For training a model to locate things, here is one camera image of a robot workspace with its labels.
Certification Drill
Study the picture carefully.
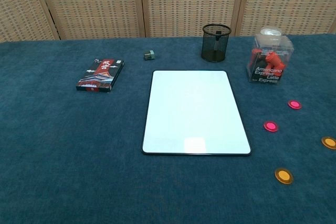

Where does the orange disc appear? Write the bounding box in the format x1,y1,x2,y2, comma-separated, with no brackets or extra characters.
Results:
274,167,294,184
321,136,336,151

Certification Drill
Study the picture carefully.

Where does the white magnetic board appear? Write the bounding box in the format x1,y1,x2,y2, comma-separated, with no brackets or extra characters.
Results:
141,70,252,156

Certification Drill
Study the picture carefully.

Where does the black mesh pen cup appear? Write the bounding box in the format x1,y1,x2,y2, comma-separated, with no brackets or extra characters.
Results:
201,24,232,63

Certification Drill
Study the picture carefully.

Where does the dark card box red print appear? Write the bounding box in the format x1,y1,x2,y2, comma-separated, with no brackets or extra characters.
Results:
76,58,125,94

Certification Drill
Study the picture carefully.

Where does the clear printed plastic box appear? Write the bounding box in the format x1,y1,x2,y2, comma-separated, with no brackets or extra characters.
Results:
246,35,294,84

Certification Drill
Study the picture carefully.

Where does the blue table cloth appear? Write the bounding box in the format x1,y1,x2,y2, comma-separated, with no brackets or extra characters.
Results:
0,34,336,224

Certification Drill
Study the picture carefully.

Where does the orange toy figure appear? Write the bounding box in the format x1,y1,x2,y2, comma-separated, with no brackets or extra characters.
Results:
249,48,286,71

